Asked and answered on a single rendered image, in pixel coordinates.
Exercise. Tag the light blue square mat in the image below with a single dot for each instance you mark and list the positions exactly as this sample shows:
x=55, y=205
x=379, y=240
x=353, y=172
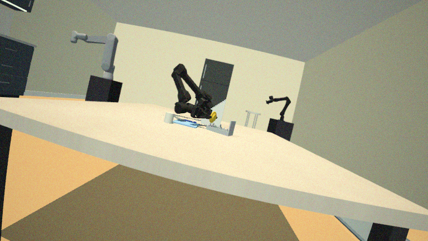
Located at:
x=186, y=123

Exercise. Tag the yellow round plate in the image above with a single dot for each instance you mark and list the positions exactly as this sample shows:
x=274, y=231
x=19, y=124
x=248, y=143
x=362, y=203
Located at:
x=214, y=116

